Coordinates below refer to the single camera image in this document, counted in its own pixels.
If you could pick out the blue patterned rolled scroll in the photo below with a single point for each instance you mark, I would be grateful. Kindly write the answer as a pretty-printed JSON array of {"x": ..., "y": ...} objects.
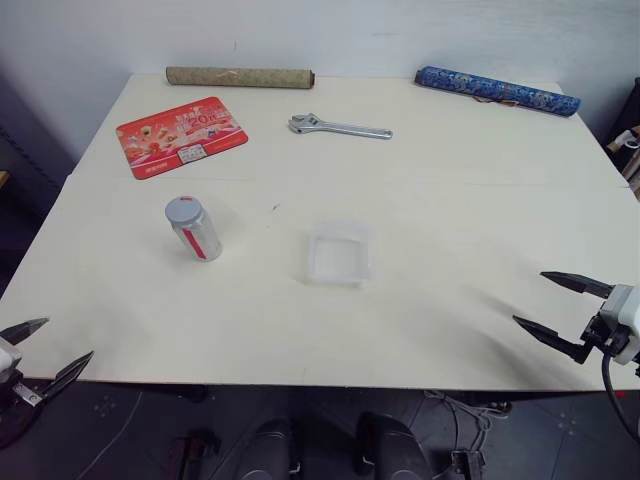
[{"x": 495, "y": 90}]

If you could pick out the black chair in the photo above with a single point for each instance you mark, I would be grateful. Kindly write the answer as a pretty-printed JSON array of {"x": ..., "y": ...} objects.
[{"x": 625, "y": 112}]

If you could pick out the silver adjustable wrench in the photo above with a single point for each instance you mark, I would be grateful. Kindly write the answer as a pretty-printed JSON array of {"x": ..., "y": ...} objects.
[{"x": 340, "y": 128}]

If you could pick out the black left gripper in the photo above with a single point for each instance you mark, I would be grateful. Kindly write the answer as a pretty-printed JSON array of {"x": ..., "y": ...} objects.
[{"x": 15, "y": 405}]

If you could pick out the red printed mouse pad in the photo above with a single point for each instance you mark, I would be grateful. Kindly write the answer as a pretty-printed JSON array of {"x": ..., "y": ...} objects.
[{"x": 181, "y": 137}]

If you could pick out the grey plastic jar lid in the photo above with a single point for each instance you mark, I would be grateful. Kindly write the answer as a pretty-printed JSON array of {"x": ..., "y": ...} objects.
[{"x": 183, "y": 210}]

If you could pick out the dark rounded shape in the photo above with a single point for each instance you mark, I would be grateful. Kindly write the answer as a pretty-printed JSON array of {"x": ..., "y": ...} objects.
[
  {"x": 392, "y": 447},
  {"x": 272, "y": 450}
]

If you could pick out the clear bottle grey lid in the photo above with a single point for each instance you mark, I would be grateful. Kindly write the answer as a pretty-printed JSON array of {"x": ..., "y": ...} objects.
[{"x": 202, "y": 240}]

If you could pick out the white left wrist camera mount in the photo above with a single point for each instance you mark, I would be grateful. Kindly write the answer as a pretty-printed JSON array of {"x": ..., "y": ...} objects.
[{"x": 7, "y": 357}]

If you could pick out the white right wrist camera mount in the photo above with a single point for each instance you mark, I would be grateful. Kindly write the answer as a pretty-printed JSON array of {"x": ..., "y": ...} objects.
[{"x": 622, "y": 307}]

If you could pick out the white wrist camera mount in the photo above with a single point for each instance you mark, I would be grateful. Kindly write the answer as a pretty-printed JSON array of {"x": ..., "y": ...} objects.
[
  {"x": 7, "y": 357},
  {"x": 622, "y": 307}
]

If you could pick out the clear square plastic container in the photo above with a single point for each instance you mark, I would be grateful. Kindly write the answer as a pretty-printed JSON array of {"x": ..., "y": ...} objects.
[{"x": 340, "y": 254}]

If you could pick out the brown patterned rolled scroll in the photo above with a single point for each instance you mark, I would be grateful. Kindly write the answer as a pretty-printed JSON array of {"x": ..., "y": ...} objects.
[{"x": 235, "y": 78}]

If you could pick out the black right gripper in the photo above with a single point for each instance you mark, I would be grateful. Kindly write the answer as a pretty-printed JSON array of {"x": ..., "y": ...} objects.
[{"x": 602, "y": 332}]

